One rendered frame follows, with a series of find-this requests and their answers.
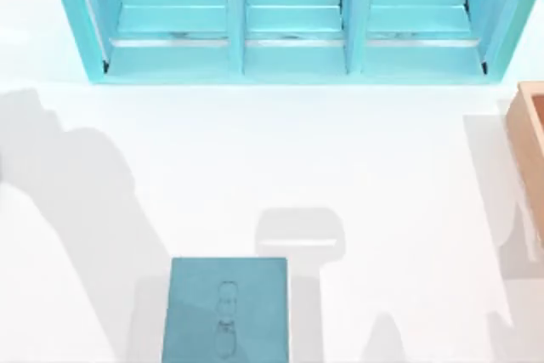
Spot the light blue rack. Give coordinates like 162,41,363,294
47,0,544,86

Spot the salmon-coloured shallow box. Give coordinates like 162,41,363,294
505,81,544,250

